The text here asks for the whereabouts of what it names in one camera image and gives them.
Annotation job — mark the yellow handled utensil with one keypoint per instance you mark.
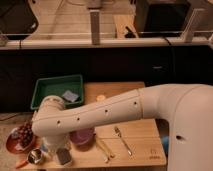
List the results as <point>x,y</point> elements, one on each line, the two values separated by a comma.
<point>106,151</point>

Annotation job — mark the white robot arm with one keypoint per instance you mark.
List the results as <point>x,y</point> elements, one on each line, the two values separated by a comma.
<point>188,108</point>

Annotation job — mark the small metal pot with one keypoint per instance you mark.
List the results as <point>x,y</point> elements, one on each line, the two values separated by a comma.
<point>35,157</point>

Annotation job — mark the black box on shelf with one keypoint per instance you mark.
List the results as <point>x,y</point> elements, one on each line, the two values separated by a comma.
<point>160,15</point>

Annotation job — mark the green plastic tray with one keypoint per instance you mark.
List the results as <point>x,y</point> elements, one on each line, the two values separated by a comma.
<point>57,86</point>

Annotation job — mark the purple frying pan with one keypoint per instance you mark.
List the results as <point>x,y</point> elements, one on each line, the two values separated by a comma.
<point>82,137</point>

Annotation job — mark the orange fruit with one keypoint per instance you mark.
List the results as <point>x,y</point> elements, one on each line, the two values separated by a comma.
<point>100,97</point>

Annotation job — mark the red plate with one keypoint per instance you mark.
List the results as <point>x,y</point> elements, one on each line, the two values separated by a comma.
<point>15,145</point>

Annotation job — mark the blue cup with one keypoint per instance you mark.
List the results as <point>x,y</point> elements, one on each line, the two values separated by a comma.
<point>44,148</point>

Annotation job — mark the silver fork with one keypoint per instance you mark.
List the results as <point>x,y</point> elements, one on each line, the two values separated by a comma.
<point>119,134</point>

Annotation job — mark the grey blue sponge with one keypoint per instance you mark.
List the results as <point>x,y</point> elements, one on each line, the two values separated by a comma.
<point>70,96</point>

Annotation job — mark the bunch of dark grapes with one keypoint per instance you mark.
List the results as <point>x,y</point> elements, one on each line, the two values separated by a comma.
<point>25,134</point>

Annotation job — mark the black office chair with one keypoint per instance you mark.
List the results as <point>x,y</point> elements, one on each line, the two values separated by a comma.
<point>17,17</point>

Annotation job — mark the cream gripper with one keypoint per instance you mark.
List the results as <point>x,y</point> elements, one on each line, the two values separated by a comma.
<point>54,143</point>

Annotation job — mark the blue tape roll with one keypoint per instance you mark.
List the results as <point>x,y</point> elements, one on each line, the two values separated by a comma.
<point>164,142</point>

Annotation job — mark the grey metal post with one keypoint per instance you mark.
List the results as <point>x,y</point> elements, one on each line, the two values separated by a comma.
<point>95,27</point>

